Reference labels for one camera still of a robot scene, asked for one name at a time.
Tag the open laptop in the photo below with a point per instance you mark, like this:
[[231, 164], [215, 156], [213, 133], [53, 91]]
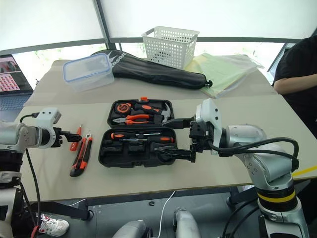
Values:
[[11, 86]]

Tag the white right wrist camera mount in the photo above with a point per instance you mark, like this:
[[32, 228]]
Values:
[[209, 111]]

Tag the yellow-green document folder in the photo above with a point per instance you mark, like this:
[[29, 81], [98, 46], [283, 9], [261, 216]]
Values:
[[218, 77]]

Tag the black racket bag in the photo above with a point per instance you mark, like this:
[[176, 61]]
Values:
[[158, 74]]

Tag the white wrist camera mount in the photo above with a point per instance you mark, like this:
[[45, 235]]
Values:
[[47, 115], [209, 111]]

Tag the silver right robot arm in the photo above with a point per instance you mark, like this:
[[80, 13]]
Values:
[[262, 158]]

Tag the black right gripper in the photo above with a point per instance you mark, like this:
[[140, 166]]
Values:
[[201, 136]]

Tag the dark window frame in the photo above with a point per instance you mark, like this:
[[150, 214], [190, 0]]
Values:
[[104, 22]]

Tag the black table frame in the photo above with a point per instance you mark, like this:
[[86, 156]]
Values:
[[64, 209]]

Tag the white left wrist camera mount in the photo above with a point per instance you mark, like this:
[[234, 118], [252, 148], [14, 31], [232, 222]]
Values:
[[47, 115]]

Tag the grey rounded robot leg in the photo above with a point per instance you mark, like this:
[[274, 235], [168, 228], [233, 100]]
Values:
[[131, 229], [185, 223]]

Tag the yellow tape strip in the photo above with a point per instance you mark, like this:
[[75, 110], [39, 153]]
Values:
[[305, 170]]

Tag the small orange test screwdriver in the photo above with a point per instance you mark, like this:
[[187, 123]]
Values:
[[74, 145]]

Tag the person in black shirt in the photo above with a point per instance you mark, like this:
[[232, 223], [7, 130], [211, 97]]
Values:
[[297, 62]]

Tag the orange black tape measure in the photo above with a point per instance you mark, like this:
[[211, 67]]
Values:
[[123, 108]]

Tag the black plastic tool case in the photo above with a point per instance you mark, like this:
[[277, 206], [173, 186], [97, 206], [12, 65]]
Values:
[[138, 155]]

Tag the claw hammer orange grip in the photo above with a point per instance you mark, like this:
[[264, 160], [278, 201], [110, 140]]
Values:
[[147, 107]]

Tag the white sneaker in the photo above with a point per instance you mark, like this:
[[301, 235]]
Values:
[[55, 226]]

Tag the clear container blue lid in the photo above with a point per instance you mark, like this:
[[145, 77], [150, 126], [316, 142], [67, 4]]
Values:
[[89, 72]]

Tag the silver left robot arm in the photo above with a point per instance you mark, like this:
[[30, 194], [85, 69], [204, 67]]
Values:
[[15, 135]]

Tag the orange black utility knife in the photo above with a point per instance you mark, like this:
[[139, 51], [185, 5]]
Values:
[[83, 153]]

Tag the white plastic lattice basket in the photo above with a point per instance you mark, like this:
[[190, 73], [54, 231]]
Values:
[[171, 47]]

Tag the person's bare forearm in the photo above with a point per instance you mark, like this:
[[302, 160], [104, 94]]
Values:
[[294, 84]]

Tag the small black floor object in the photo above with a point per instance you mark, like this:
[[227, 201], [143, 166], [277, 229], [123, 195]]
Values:
[[151, 203]]

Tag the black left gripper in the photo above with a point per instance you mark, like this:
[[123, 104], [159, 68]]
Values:
[[57, 137]]

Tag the orange black screwdriver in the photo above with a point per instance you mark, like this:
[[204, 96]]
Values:
[[163, 139], [119, 135]]

